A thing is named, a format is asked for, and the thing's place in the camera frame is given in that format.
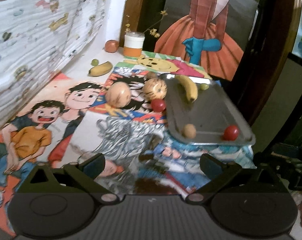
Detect metal baking tray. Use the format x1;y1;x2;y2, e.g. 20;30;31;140
160;73;256;146

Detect striped pepino melon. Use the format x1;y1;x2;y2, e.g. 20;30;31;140
142;78;167;101
105;82;131;108

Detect red tomato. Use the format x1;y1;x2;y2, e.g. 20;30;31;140
223;125;240;141
151;99;166;113

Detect yellow banana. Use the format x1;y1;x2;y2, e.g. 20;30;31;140
89;61;113;77
175;75;198;102

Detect red tomato in tray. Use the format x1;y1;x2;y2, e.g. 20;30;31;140
223;125;240;141

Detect cartoon printed tablecloth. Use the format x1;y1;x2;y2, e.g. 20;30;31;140
0;50;257;238

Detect small brown fruit in tray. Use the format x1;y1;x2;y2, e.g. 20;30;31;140
182;124;197;139

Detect green grape in tray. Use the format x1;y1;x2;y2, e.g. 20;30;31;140
199;83;210;91

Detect yellow banana in tray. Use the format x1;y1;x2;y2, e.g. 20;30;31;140
175;75;198;102

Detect green grape near banana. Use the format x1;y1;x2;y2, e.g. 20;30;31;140
91;59;99;67

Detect white orange jar vase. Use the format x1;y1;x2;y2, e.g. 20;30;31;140
123;31;145;57

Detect white cartoon printed cloth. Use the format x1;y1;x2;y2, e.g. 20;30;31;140
0;0;106;128

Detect girl in orange dress poster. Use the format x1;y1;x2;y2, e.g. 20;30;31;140
154;0;259;81

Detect dried yellow flower sprigs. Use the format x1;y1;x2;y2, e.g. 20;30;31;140
124;10;168;38

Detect red apple by wall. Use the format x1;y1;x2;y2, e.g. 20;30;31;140
104;40;119;53

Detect brown wooden door frame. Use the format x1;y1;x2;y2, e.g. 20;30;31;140
120;0;143;47

